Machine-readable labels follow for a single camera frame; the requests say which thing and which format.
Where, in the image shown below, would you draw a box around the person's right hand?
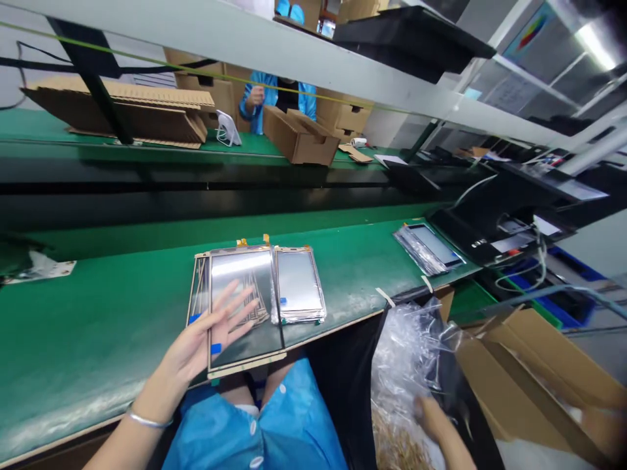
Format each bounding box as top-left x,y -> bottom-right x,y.
415,395 -> 457,440

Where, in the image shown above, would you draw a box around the person's left hand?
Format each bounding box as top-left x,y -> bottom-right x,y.
140,279 -> 261,418

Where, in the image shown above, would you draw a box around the large glass panel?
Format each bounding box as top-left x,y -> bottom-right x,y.
206,248 -> 289,381

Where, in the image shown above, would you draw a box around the stack of tan-edged glass panels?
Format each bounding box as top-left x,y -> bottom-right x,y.
187,234 -> 273,330

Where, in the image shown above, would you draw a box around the stack of small glass panels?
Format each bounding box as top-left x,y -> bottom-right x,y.
270,244 -> 328,326

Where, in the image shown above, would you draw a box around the black conveyor belt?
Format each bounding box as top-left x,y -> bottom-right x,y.
0,139 -> 496,231

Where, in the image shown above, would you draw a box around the green bench mat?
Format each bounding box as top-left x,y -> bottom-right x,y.
0,215 -> 483,466

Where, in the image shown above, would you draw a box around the person's body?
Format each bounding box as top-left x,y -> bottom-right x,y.
160,350 -> 349,470

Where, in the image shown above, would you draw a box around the clear plastic bag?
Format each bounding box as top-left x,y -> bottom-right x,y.
370,296 -> 474,470

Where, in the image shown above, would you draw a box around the white stand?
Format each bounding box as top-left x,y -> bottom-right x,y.
214,109 -> 243,148

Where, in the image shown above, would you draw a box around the long open cardboard carton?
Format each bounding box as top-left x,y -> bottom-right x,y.
262,104 -> 342,165

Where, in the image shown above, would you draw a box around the folded cardboard piece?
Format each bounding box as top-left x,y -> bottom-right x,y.
336,142 -> 374,164

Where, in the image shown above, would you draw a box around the stack of black-framed glass panels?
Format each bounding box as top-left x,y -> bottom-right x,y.
393,223 -> 465,277

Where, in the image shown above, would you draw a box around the brown paper shreds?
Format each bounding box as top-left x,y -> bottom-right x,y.
371,409 -> 434,470

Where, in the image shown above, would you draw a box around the stack of cartons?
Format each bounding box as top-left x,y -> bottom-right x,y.
163,48 -> 374,144

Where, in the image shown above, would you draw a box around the pile of flat cardboard sheets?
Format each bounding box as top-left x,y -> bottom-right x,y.
19,74 -> 217,150

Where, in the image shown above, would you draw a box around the white overhead shelf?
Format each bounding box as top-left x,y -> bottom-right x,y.
0,0 -> 627,163

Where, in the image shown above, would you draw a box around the black bench machine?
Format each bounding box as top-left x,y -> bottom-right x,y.
428,159 -> 611,268

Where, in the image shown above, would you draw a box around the large open cardboard box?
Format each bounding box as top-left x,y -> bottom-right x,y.
453,304 -> 627,470

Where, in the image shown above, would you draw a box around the stack of black trays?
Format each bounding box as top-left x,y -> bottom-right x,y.
332,5 -> 498,85

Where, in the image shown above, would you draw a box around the blue plastic bins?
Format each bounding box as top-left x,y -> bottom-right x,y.
502,247 -> 601,330

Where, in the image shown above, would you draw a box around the ceiling light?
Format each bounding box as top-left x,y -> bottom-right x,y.
573,20 -> 619,73

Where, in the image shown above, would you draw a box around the white cable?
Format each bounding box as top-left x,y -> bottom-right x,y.
451,172 -> 502,212

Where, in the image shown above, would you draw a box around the colourful wall poster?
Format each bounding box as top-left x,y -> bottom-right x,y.
501,1 -> 560,71

